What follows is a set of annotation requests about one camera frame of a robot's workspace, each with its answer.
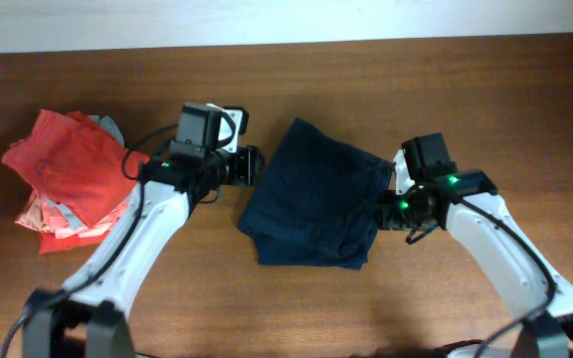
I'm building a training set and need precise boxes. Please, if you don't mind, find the dark blue shirt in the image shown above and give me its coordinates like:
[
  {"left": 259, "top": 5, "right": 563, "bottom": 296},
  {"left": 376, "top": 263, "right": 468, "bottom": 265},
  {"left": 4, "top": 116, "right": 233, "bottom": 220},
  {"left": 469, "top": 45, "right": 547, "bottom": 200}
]
[{"left": 238, "top": 118, "right": 394, "bottom": 270}]

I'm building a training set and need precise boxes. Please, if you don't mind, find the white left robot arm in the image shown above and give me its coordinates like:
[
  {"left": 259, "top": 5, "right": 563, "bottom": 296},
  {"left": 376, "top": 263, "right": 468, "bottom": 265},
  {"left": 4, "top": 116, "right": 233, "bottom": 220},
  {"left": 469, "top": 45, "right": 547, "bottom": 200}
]
[{"left": 0, "top": 102, "right": 265, "bottom": 358}]

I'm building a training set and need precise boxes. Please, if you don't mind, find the red folded clothes pile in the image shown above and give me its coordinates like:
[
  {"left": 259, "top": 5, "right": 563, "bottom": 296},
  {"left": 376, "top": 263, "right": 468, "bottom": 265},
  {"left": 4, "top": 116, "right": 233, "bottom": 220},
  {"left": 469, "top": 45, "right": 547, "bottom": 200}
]
[{"left": 2, "top": 109, "right": 135, "bottom": 254}]

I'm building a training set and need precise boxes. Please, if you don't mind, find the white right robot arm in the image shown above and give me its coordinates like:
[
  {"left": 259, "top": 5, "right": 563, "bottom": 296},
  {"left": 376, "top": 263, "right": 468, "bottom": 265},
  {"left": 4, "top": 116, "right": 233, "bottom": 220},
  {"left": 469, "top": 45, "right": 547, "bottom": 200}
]
[{"left": 375, "top": 133, "right": 573, "bottom": 357}]

